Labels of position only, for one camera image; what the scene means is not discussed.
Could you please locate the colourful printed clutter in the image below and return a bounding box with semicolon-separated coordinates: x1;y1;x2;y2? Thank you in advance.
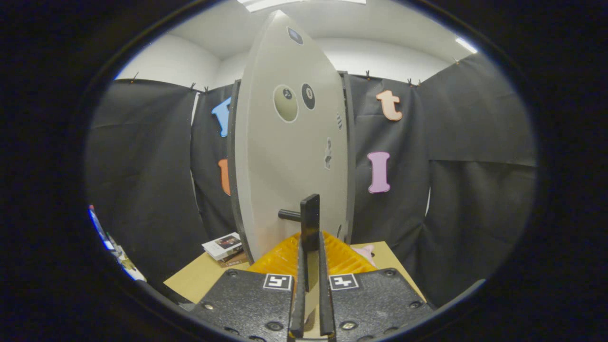
88;205;147;282

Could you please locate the green and pink plush toy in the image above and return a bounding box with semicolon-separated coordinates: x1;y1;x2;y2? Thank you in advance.
351;245;376;266

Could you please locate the black backdrop cloth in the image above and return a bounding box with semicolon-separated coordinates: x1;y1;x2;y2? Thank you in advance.
85;52;537;309

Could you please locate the long ceiling light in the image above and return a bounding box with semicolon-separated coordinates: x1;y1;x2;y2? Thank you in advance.
237;0;366;12

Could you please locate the brown book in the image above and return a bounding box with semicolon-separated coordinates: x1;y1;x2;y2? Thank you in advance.
221;252;250;267

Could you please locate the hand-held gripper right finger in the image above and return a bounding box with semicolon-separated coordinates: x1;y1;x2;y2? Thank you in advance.
317;231;435;342

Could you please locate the grey shoe cabinet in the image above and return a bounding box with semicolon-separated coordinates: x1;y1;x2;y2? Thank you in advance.
227;71;356;247

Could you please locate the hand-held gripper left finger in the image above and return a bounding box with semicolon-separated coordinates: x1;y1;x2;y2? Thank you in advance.
188;232;307;342

